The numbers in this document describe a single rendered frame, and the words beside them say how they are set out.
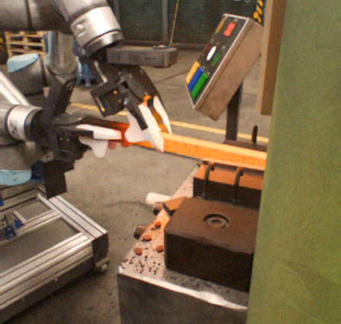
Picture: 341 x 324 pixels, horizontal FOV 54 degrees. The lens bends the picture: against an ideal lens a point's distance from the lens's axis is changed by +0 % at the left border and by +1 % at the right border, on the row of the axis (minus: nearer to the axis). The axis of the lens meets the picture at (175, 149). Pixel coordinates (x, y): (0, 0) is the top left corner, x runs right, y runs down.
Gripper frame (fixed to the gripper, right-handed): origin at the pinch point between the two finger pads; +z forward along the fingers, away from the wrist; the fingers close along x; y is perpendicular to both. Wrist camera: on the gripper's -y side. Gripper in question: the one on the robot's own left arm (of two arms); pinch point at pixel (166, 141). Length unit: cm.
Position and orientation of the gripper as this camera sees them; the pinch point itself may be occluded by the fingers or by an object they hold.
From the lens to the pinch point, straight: 60.0
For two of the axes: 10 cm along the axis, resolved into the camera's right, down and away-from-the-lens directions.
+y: -8.1, 3.1, 4.9
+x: -3.7, 3.8, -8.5
